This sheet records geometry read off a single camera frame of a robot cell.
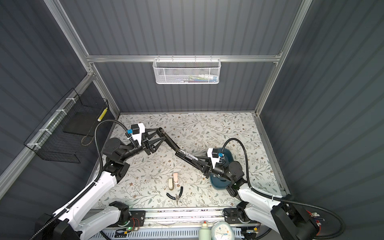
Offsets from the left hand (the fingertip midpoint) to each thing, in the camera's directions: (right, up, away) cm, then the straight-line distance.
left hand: (162, 133), depth 66 cm
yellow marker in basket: (-37, +9, +15) cm, 41 cm away
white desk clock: (+27, -45, +2) cm, 53 cm away
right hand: (+15, -14, +3) cm, 21 cm away
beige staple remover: (+1, -29, +15) cm, 32 cm away
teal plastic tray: (+27, -28, +17) cm, 43 cm away
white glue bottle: (+19, -43, -3) cm, 47 cm away
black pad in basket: (-43, +5, +10) cm, 45 cm away
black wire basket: (-49, 0, +6) cm, 50 cm away
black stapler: (+11, -11, +3) cm, 16 cm away
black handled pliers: (+5, -35, +14) cm, 38 cm away
